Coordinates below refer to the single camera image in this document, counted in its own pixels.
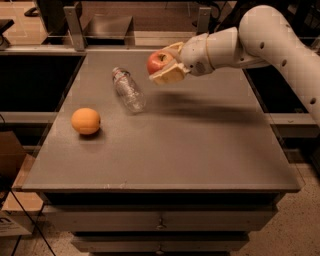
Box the grey drawer cabinet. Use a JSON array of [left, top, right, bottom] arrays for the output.
[[24, 50, 300, 256]]

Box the lower drawer knob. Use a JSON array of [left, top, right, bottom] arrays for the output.
[[155, 246, 165, 255]]

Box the clear plastic water bottle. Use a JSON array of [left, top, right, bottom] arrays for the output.
[[112, 67, 146, 113]]

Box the black cable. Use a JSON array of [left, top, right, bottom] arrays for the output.
[[0, 114, 57, 256]]

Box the upper drawer knob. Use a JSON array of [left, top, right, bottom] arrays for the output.
[[156, 218, 167, 230]]

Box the drawer knob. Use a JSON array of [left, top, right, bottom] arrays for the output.
[[156, 218, 167, 230], [155, 246, 165, 255]]

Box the right metal bracket post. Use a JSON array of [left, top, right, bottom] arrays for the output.
[[196, 7, 211, 35]]

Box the red apple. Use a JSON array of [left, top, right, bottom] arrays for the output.
[[147, 50, 173, 75]]

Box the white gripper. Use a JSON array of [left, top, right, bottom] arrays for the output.
[[149, 33, 214, 85]]

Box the left metal bracket post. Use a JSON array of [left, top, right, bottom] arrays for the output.
[[63, 6, 85, 51]]

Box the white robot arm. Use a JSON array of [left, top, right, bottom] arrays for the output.
[[148, 5, 320, 125]]

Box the brown cardboard box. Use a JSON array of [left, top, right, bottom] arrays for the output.
[[0, 131, 26, 180]]

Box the orange fruit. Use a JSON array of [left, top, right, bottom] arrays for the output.
[[71, 108, 100, 135]]

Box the metal bracket post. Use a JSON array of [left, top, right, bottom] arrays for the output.
[[196, 7, 211, 35], [63, 6, 85, 51]]

